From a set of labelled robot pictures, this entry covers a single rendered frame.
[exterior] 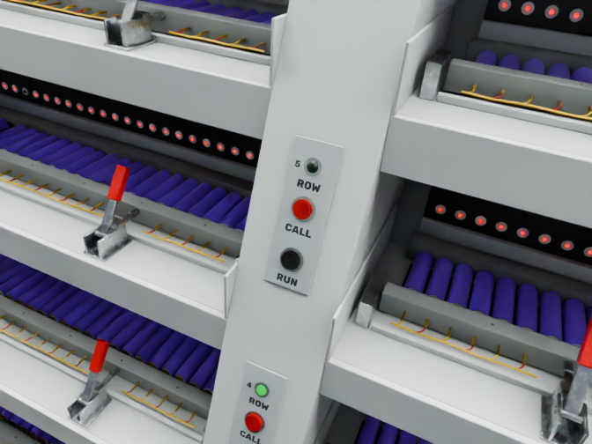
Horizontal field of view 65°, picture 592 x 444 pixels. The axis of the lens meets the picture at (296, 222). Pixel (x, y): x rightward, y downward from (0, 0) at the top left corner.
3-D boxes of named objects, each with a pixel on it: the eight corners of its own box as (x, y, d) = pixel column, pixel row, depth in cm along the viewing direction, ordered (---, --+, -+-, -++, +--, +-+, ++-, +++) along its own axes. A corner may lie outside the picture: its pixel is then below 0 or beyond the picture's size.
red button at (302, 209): (308, 222, 36) (313, 203, 36) (290, 216, 37) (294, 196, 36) (313, 220, 37) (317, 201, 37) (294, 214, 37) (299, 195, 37)
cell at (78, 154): (97, 159, 63) (58, 180, 58) (86, 156, 64) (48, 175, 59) (94, 147, 62) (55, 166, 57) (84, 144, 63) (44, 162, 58)
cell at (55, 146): (74, 151, 64) (34, 171, 59) (63, 149, 65) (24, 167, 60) (71, 139, 63) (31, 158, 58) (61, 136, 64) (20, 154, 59)
